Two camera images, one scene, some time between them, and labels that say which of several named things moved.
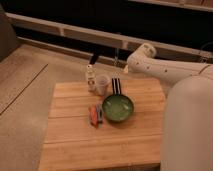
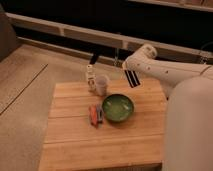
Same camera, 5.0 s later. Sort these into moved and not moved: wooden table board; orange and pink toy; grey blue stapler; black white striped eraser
Moved: black white striped eraser
Not moved: grey blue stapler; orange and pink toy; wooden table board
